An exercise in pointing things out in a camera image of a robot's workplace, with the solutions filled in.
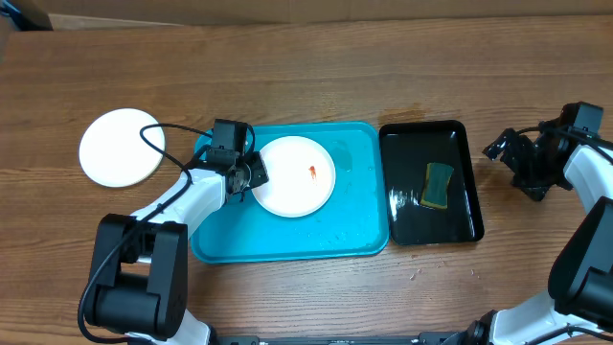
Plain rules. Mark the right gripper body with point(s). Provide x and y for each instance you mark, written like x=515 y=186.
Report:
x=532 y=165

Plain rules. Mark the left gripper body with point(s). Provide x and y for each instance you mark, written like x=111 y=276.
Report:
x=245 y=168

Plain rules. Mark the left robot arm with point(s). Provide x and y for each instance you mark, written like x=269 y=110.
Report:
x=137 y=287

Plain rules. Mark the white plate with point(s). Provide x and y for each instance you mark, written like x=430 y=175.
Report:
x=121 y=148
x=301 y=177

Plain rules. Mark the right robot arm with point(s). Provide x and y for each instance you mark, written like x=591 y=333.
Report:
x=579 y=296

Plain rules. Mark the green yellow sponge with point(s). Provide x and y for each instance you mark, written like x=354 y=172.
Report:
x=435 y=191

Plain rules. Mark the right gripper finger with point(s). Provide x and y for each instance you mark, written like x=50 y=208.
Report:
x=535 y=191
x=499 y=145

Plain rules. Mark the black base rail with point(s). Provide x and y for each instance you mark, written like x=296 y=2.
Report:
x=427 y=338

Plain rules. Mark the dark object top left corner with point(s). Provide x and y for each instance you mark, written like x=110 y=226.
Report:
x=26 y=15

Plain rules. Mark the teal plastic tray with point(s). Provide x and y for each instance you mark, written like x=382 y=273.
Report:
x=353 y=222

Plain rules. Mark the black water tray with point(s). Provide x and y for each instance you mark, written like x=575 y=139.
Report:
x=406 y=149

